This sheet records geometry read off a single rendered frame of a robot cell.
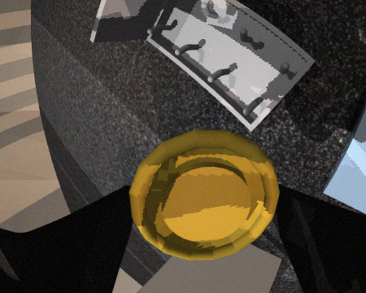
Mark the gold round plate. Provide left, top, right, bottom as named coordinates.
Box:
left=130, top=129, right=280, bottom=260

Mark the grey dish rack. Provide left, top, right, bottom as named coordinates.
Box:
left=89, top=0, right=316, bottom=131

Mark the light blue flat square mat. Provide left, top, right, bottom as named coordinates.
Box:
left=323, top=102, right=366, bottom=214

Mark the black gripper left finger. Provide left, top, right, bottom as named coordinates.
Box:
left=0, top=186, right=133, bottom=293

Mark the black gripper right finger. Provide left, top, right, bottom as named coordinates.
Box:
left=273, top=185, right=366, bottom=293

